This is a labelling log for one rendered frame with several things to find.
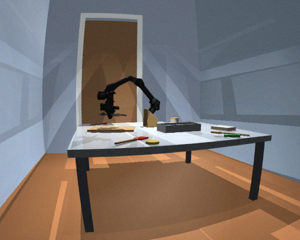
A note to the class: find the yellow flat disc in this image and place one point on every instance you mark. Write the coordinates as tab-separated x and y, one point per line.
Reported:
152	142

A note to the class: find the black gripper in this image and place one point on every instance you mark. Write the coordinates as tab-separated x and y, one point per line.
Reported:
110	108

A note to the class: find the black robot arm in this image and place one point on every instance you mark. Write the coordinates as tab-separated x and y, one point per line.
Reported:
109	92

